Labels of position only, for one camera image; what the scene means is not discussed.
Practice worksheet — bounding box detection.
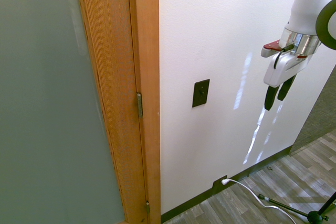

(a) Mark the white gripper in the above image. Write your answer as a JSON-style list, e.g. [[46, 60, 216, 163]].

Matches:
[[263, 52, 309, 111]]

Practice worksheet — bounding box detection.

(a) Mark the white power cord with plug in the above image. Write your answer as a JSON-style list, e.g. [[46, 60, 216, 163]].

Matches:
[[221, 178, 298, 224]]

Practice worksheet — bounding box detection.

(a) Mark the dark wall outlet plate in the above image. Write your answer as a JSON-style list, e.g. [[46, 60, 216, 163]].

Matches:
[[212, 174, 228, 193]]

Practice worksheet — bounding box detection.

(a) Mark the grey wrist camera with red top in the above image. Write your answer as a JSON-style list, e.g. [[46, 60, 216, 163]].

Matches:
[[260, 39, 281, 58]]

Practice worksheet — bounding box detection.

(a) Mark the wooden door with frosted glass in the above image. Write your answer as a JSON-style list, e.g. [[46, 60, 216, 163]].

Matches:
[[0, 0, 148, 224]]

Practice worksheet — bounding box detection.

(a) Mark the dark baseboard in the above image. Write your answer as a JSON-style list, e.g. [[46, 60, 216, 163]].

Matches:
[[160, 145, 292, 223]]

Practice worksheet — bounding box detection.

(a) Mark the wooden door frame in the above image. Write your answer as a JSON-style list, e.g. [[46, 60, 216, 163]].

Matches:
[[127, 0, 162, 224]]

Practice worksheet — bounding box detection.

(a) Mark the dark brown light switch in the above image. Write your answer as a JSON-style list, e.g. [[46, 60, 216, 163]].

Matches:
[[192, 78, 211, 108]]

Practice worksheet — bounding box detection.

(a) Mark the black camera cable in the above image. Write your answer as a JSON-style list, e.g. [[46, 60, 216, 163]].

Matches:
[[273, 44, 294, 70]]

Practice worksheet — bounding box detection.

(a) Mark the large metal door hinge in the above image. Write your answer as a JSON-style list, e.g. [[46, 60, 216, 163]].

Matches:
[[136, 92, 144, 119]]

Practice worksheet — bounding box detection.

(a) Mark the black tripod stand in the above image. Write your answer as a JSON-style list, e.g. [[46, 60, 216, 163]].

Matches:
[[258, 191, 336, 224]]

